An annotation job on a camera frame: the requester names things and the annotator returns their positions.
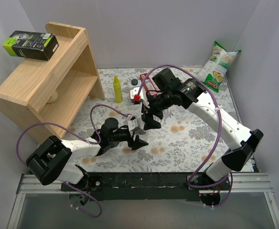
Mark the green chips bag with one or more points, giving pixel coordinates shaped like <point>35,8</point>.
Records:
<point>215,69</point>

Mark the black green box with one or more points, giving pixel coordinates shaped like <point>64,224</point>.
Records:
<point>32,45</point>

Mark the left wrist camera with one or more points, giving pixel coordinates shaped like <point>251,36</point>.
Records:
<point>134,123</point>

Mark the yellow squeeze bottle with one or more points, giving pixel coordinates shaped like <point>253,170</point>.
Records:
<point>117,90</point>

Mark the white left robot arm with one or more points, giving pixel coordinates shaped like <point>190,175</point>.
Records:
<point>55,159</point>

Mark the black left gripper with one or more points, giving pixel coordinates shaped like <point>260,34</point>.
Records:
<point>131,137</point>

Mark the floral table mat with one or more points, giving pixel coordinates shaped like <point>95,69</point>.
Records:
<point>182,143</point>

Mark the white bottle black cap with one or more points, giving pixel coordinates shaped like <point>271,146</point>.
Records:
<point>133,86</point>

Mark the clear plastic bottle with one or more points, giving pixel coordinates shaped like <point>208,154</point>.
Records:
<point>143,134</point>

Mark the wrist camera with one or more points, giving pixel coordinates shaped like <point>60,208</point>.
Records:
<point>134,123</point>
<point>137,97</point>

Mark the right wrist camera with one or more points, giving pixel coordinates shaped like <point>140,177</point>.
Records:
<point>137,97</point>

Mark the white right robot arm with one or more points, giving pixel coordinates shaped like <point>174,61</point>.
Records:
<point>241,141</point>

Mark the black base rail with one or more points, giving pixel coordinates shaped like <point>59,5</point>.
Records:
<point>138,186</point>

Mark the red toothpaste box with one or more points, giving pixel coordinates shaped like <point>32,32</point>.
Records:
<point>150,87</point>

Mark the wooden shelf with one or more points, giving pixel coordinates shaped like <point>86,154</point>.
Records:
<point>71,72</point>

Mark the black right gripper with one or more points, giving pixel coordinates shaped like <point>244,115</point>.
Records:
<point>149,110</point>

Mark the cream object under shelf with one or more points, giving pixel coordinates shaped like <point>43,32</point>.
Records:
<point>53,97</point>

